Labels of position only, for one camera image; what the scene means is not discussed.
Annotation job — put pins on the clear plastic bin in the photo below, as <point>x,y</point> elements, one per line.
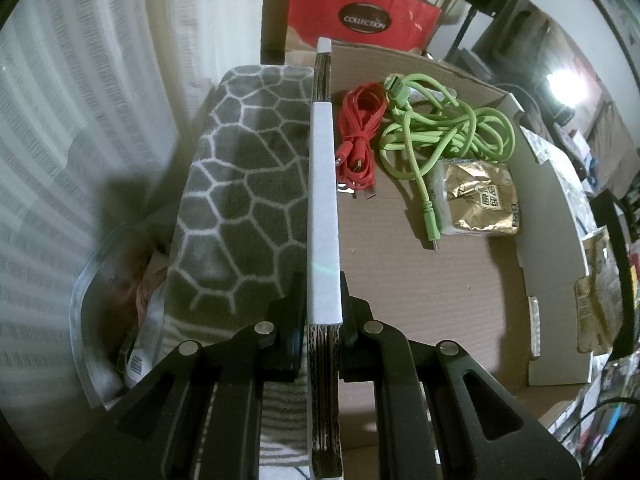
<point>90,310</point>

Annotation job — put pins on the red Collection gift bag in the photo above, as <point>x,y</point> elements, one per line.
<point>320,5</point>

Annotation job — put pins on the white curtain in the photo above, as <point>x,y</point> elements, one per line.
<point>75,110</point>

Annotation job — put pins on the grey stone-pattern blanket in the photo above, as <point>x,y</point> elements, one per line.
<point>240,170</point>

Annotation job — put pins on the large gold packet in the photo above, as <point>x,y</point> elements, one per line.
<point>597,300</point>

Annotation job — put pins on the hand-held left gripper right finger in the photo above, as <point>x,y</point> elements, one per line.
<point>352,330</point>

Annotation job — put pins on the brown sofa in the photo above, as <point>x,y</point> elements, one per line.
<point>525,35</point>

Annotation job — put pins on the cardboard box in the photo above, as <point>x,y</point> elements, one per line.
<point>450,280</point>

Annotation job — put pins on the bright lamp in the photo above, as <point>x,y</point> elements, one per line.
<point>560,85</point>

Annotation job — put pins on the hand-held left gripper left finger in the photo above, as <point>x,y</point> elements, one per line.
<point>287,330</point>

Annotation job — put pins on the small gold packet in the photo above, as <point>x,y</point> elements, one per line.
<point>480,195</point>

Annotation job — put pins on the black speaker stand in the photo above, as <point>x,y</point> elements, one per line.
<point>459,35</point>

